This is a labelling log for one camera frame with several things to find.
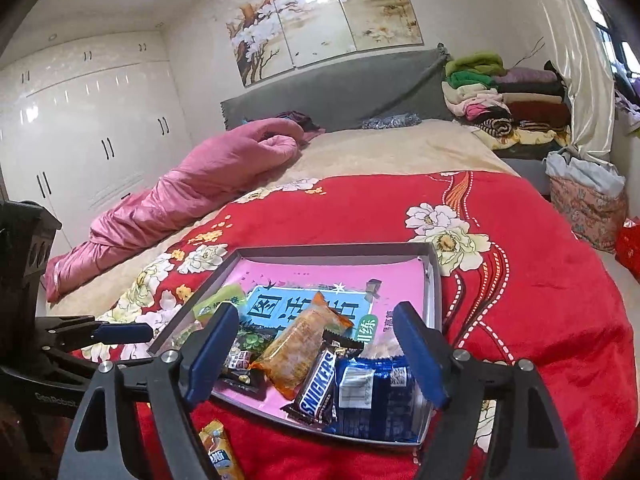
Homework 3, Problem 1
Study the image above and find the brown chocolate bar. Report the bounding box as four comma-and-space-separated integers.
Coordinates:
282, 330, 365, 426

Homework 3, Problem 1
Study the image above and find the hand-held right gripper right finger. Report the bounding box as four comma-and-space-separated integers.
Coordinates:
392, 302, 581, 480

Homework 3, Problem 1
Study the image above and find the white glossy wardrobe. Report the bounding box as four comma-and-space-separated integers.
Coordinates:
0, 30, 193, 256

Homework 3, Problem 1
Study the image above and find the light green candy packet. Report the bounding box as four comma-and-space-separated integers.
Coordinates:
194, 282, 247, 322

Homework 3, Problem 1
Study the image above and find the heap of mixed clothes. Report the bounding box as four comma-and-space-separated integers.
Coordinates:
612, 72, 640, 141

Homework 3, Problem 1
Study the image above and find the orange snack packet blue label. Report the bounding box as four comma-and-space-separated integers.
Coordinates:
199, 419, 246, 480

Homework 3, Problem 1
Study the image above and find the grey shallow box tray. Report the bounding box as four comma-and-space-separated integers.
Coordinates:
148, 241, 443, 445

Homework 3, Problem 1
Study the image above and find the pink book blue label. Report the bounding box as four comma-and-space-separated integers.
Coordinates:
195, 255, 433, 428

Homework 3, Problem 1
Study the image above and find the grey padded headboard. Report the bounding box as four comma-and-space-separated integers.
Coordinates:
221, 45, 456, 133

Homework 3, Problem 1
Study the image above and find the blue patterned cloth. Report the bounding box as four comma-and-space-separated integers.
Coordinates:
361, 113, 422, 130

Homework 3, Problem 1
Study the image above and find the green black snack packet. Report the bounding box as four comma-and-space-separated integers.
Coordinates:
215, 317, 273, 401

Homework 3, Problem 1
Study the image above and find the floral wall painting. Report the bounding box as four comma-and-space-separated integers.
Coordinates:
225, 0, 423, 88

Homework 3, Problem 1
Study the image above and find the pink quilt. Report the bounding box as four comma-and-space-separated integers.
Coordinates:
42, 118, 306, 303

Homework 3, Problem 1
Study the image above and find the dark maroon cloth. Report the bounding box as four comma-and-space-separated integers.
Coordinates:
272, 111, 326, 141

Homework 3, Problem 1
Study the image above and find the pile of folded clothes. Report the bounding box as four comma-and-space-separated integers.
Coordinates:
442, 51, 573, 151

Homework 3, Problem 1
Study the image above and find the cream satin curtain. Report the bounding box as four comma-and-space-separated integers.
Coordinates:
530, 0, 618, 166

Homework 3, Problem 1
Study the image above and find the orange rice cracker packet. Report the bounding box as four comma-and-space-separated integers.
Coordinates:
248, 291, 353, 402

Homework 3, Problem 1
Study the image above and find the light blue garment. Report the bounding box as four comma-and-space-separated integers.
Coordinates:
544, 149, 626, 196

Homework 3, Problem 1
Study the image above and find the floral cloth bag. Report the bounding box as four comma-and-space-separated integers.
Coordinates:
547, 172, 628, 253

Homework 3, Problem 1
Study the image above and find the blue biscuit packet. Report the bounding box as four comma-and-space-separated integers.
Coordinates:
322, 352, 426, 443

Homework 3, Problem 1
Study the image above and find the clear dark pastry packet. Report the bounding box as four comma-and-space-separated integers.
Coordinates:
357, 332, 408, 363

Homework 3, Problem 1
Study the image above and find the beige bed sheet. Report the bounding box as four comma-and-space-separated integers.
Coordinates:
50, 120, 521, 316

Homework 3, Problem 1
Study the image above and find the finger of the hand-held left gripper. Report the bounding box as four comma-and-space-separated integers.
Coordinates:
36, 316, 153, 348
47, 345, 161, 373

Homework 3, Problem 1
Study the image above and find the red floral blanket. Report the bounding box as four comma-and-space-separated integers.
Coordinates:
72, 170, 638, 480

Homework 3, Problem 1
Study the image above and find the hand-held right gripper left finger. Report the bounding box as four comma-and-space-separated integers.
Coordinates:
57, 303, 241, 480

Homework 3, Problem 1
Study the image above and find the red plastic bag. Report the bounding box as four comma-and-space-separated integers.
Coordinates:
615, 216, 640, 281

